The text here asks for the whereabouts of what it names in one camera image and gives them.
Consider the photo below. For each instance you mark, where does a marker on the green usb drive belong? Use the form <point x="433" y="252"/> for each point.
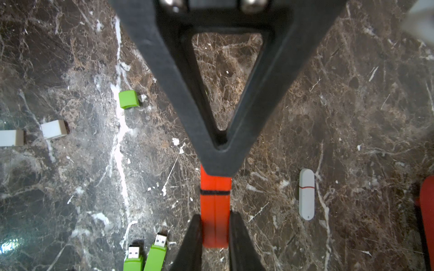
<point x="157" y="253"/>
<point x="135" y="259"/>

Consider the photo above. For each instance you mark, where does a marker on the red toaster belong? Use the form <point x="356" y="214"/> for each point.
<point x="424" y="206"/>

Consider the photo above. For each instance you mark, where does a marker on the white usb cap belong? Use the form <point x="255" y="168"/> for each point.
<point x="54" y="129"/>
<point x="11" y="138"/>

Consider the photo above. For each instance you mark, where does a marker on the white usb drive red end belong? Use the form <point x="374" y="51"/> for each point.
<point x="307" y="194"/>

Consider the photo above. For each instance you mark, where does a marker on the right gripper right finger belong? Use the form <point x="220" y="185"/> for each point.
<point x="242" y="254"/>

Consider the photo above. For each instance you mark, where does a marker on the green usb cap lower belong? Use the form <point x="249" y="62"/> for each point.
<point x="128" y="99"/>

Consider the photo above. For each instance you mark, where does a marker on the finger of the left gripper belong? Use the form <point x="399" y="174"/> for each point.
<point x="163" y="30"/>

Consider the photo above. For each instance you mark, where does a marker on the white usb cap upper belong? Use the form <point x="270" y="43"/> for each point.
<point x="54" y="129"/>

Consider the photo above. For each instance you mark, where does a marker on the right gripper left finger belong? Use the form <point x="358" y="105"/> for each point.
<point x="189" y="256"/>

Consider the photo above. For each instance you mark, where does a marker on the white usb cap lower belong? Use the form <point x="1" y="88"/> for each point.
<point x="11" y="138"/>

